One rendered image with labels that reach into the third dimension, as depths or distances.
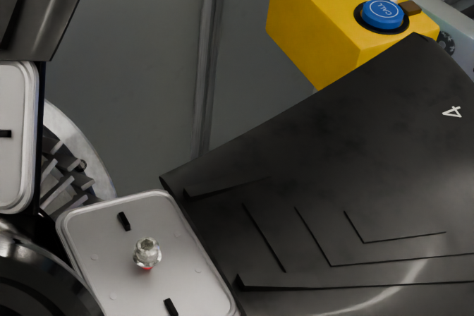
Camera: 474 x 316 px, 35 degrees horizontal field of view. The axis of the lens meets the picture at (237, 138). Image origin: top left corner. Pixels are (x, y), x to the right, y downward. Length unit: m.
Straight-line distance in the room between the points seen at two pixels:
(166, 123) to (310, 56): 0.64
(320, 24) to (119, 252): 0.44
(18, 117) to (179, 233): 0.11
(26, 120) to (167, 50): 0.97
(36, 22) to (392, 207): 0.22
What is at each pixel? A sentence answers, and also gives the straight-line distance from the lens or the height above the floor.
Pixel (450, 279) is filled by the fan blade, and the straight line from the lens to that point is 0.42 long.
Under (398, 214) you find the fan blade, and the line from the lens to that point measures 0.42.
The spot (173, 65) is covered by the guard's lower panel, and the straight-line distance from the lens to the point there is 1.30.
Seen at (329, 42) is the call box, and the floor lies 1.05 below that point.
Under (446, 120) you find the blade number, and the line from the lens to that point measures 0.49.
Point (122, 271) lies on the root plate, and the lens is 0.36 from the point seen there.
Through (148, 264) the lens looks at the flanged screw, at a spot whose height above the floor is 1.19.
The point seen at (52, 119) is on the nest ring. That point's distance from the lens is 0.53.
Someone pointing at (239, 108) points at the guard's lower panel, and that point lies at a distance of 1.46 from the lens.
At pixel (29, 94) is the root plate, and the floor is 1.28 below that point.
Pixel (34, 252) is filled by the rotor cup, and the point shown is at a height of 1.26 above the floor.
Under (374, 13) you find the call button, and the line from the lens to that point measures 0.74.
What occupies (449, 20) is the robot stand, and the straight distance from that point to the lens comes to 0.93.
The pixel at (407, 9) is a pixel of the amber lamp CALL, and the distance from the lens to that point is 0.77.
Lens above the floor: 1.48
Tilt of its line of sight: 44 degrees down
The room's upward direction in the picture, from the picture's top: 8 degrees clockwise
